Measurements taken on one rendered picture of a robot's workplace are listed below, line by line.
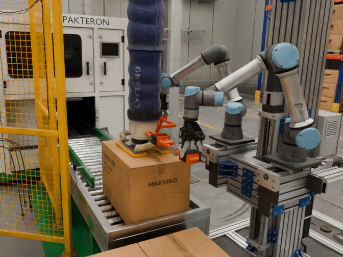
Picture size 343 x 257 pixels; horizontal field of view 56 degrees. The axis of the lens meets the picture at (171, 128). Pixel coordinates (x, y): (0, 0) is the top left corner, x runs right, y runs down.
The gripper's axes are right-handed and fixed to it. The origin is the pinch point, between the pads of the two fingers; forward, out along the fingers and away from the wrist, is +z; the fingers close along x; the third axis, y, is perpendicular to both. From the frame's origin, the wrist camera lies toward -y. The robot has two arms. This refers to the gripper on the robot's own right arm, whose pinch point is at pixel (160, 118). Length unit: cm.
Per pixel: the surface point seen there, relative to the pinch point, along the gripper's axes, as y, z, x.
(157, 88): 39, -29, -22
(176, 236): 78, 53, -26
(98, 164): -57, 53, -35
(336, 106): -303, 76, 650
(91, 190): -9, 55, -53
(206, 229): 66, 62, 4
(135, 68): 35, -41, -35
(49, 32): -58, -63, -71
